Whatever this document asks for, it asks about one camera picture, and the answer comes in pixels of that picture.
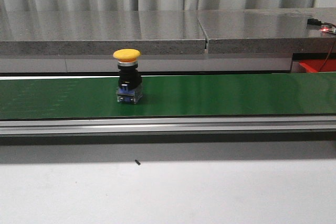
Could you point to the red plastic tray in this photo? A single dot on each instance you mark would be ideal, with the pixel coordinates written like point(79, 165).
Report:
point(316, 65)

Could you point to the grey stone counter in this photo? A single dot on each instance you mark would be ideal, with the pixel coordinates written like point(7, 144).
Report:
point(247, 40)

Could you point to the small sensor circuit board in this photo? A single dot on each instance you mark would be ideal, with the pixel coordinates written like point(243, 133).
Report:
point(324, 26)

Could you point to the yellow push button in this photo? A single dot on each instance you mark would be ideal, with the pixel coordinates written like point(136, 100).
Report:
point(130, 81)

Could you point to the green conveyor belt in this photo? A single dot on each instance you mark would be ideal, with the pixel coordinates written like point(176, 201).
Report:
point(229, 103)

